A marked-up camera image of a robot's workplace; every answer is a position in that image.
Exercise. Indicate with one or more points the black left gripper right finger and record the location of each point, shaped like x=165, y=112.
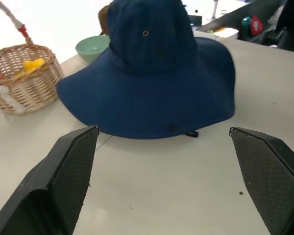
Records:
x=267, y=176

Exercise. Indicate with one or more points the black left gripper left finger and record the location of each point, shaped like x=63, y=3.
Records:
x=63, y=176

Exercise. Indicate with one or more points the navy blue wide-brim hat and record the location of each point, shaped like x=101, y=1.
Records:
x=149, y=80

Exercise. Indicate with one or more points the woven wicker basket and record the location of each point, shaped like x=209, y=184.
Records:
x=22, y=73

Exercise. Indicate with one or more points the yellow toy in basket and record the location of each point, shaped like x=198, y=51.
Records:
x=33, y=64

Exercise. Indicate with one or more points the mint green bowl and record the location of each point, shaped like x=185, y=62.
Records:
x=91, y=49

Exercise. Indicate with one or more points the teal water bottle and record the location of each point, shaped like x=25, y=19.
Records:
x=246, y=26

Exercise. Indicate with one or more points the red pouch with white cross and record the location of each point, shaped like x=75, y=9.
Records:
x=256, y=24

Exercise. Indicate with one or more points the black monitor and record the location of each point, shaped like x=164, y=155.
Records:
x=194, y=20

